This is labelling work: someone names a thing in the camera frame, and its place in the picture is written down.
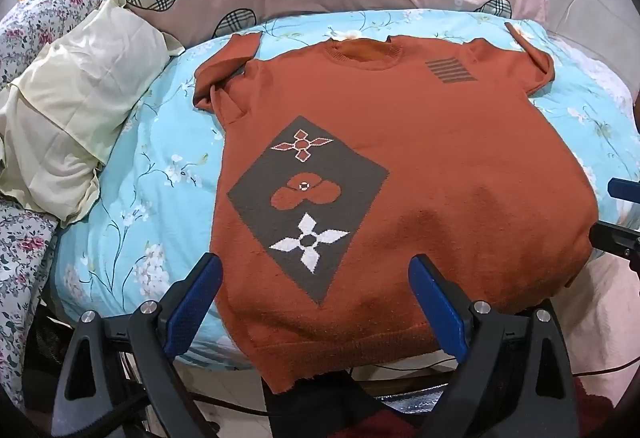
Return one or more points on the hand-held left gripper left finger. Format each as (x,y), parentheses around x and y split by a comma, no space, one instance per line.
(200,290)

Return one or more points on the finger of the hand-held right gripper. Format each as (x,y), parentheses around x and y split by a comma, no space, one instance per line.
(617,240)
(624,190)

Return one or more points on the white floral quilt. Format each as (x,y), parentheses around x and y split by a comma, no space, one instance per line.
(30,33)

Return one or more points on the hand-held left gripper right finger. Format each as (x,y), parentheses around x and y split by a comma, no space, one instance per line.
(432,293)

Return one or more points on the pale pink cloth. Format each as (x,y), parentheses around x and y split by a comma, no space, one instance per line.
(605,318)

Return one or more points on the dark cloth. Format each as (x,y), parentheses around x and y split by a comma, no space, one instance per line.
(340,405)

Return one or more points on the light blue floral bed sheet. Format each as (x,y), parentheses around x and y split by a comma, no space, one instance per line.
(150,178)

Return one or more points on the orange knit sweater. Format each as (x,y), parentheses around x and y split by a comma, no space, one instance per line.
(450,168)

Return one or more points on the cream pillow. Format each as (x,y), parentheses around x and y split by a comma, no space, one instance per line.
(85,93)

